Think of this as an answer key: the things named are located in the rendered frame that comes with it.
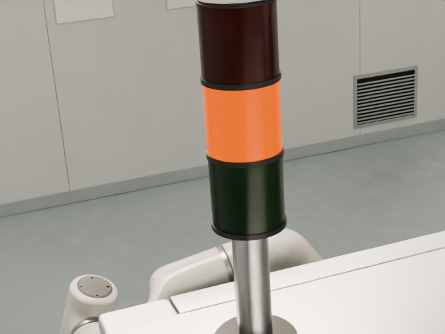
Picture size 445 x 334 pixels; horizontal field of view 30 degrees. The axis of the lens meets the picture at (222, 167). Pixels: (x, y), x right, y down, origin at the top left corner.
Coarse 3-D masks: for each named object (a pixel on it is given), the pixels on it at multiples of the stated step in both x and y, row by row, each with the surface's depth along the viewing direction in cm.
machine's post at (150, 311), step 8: (144, 304) 66; (152, 304) 66; (160, 304) 66; (168, 304) 66; (112, 312) 65; (120, 312) 65; (128, 312) 65; (136, 312) 65; (144, 312) 65; (152, 312) 65; (160, 312) 65; (168, 312) 65; (176, 312) 65; (104, 320) 64; (112, 320) 64; (120, 320) 64; (128, 320) 64; (136, 320) 64; (144, 320) 64; (152, 320) 64; (104, 328) 63; (112, 328) 63; (120, 328) 63
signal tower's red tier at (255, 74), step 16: (208, 16) 49; (224, 16) 48; (240, 16) 48; (256, 16) 48; (272, 16) 49; (208, 32) 49; (224, 32) 49; (240, 32) 48; (256, 32) 49; (272, 32) 50; (208, 48) 50; (224, 48) 49; (240, 48) 49; (256, 48) 49; (272, 48) 50; (208, 64) 50; (224, 64) 49; (240, 64) 49; (256, 64) 49; (272, 64) 50; (208, 80) 51; (224, 80) 50; (240, 80) 50; (256, 80) 50
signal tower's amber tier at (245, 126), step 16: (208, 96) 51; (224, 96) 50; (240, 96) 50; (256, 96) 50; (272, 96) 51; (208, 112) 52; (224, 112) 51; (240, 112) 50; (256, 112) 50; (272, 112) 51; (208, 128) 52; (224, 128) 51; (240, 128) 51; (256, 128) 51; (272, 128) 51; (208, 144) 53; (224, 144) 51; (240, 144) 51; (256, 144) 51; (272, 144) 52; (224, 160) 52; (240, 160) 51; (256, 160) 52
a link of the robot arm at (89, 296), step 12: (84, 276) 144; (96, 276) 145; (72, 288) 141; (84, 288) 141; (96, 288) 142; (108, 288) 143; (72, 300) 140; (84, 300) 139; (96, 300) 140; (108, 300) 141; (72, 312) 141; (84, 312) 140; (96, 312) 140; (108, 312) 142; (72, 324) 141; (84, 324) 140
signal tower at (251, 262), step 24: (216, 0) 49; (240, 0) 49; (264, 0) 49; (240, 240) 53; (264, 240) 55; (240, 264) 56; (264, 264) 56; (240, 288) 56; (264, 288) 56; (240, 312) 57; (264, 312) 57
